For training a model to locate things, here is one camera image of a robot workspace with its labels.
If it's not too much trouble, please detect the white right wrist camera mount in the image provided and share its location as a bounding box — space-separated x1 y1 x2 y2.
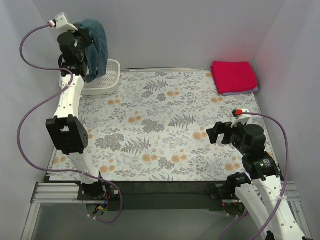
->
231 108 251 128

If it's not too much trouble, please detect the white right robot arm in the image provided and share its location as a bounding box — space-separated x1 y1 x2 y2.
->
206 122 307 240

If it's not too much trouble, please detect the dark teal t shirt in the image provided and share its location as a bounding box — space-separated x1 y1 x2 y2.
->
75 19 109 83

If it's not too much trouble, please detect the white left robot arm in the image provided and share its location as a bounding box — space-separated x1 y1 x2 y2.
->
45 29 107 200

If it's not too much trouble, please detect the folded red t shirt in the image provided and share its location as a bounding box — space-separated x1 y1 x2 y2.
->
210 61 258 94

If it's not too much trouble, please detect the folded lavender t shirt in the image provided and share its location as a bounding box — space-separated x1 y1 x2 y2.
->
218 85 258 96

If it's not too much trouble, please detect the aluminium frame rail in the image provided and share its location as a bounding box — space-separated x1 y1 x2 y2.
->
21 181 313 240

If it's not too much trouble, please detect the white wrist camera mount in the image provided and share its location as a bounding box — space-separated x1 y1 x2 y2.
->
48 12 78 33
231 108 251 128

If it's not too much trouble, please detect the floral patterned table mat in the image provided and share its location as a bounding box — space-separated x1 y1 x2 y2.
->
49 70 281 182

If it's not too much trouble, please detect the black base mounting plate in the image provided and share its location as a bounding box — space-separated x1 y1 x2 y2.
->
77 181 239 211

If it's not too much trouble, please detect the white perforated plastic basket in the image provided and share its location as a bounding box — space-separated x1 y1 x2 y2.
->
81 59 121 96

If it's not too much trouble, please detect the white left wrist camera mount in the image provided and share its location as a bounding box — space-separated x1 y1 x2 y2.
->
48 12 78 33

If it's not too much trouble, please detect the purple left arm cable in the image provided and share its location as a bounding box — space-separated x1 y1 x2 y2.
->
16 22 125 224

